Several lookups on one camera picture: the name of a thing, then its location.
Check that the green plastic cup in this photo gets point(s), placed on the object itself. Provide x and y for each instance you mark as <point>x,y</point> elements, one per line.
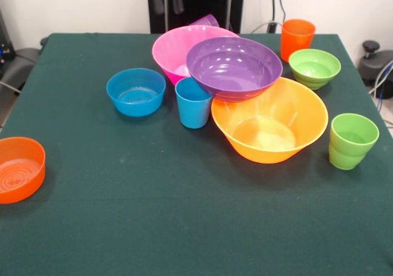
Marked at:
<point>350,156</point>

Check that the purple plastic cup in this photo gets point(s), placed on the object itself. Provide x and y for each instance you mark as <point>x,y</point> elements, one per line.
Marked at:
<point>207,21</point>

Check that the yellow plastic bowl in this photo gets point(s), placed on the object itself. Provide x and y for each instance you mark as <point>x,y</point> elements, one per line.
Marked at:
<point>304,116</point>

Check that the blue plastic cup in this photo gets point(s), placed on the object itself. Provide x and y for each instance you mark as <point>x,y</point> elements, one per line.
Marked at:
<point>193,113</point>

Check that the purple plastic bowl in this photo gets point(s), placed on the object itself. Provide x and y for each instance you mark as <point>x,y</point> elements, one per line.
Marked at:
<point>233,70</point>

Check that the dark green tablecloth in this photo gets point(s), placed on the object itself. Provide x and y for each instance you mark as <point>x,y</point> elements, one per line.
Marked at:
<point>153,227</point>

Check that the grey chair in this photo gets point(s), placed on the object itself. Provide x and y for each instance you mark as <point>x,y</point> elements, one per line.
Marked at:
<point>18,64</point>

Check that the orange plastic bowl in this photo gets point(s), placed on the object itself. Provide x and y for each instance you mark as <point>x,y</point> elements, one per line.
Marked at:
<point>18,183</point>

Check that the dark equipment box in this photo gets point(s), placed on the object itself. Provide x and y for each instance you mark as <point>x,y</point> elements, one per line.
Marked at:
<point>4,51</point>

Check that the pink plastic bowl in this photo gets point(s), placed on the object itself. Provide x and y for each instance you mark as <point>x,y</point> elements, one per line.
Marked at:
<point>172,51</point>

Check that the orange plastic cup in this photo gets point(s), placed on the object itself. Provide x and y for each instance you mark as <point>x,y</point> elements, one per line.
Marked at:
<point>296,37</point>

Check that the blue plastic bowl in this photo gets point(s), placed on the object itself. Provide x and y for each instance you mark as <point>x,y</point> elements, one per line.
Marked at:
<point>136,104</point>

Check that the green plastic bowl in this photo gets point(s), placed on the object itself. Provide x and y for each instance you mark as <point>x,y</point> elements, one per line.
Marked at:
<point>314,73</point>

